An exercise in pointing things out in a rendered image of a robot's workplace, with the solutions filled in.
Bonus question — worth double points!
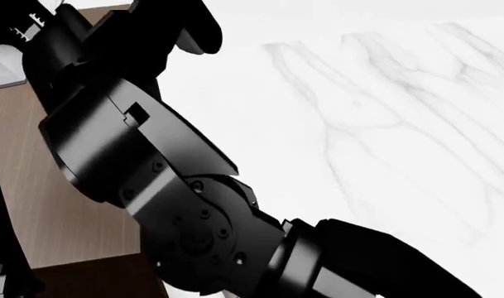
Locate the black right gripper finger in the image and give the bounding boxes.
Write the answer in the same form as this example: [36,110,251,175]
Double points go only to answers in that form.
[0,0,57,23]
[0,18,36,47]

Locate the white book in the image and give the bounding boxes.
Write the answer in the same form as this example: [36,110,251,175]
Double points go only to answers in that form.
[0,42,28,92]

